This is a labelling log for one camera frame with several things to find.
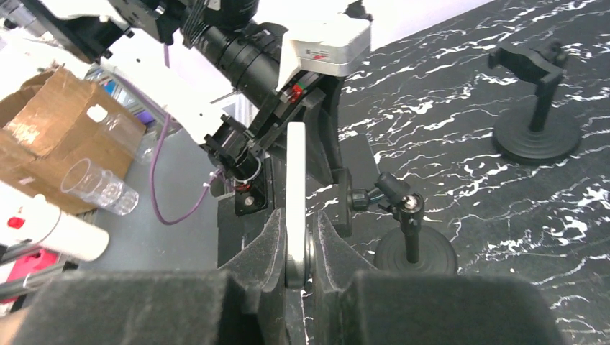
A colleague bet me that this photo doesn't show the black phone pink edge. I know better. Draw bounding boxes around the black phone pink edge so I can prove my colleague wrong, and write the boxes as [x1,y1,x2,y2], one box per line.
[286,122,309,289]

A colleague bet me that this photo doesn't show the white cylinder red mark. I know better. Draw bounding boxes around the white cylinder red mark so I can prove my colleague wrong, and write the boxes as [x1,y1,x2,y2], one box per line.
[1,182,110,262]

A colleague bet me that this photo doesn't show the black phone stand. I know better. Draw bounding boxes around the black phone stand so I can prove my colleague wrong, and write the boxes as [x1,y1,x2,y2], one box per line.
[333,166,460,276]
[488,40,581,165]

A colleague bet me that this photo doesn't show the cardboard box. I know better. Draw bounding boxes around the cardboard box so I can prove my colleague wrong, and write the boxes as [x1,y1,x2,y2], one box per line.
[1,68,146,214]

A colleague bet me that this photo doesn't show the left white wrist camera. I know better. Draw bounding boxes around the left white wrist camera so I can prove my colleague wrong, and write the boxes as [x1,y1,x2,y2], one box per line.
[276,14,371,91]

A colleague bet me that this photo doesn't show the black phone stand left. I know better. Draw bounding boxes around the black phone stand left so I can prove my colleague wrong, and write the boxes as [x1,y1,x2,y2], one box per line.
[488,40,581,165]

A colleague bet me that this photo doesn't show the black phone stand front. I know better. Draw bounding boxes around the black phone stand front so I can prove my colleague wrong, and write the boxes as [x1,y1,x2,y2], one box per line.
[333,166,460,276]

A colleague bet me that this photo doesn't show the clear plastic cup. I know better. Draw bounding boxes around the clear plastic cup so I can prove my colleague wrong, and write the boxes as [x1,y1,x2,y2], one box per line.
[60,158,140,216]

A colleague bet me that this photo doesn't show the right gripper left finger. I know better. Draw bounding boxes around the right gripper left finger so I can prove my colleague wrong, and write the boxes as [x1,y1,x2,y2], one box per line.
[11,208,287,344]

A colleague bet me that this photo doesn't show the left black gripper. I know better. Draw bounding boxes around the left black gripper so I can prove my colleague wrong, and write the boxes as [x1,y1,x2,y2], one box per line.
[193,21,345,185]

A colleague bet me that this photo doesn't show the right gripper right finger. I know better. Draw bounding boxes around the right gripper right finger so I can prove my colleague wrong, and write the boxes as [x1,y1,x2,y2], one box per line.
[312,211,565,344]

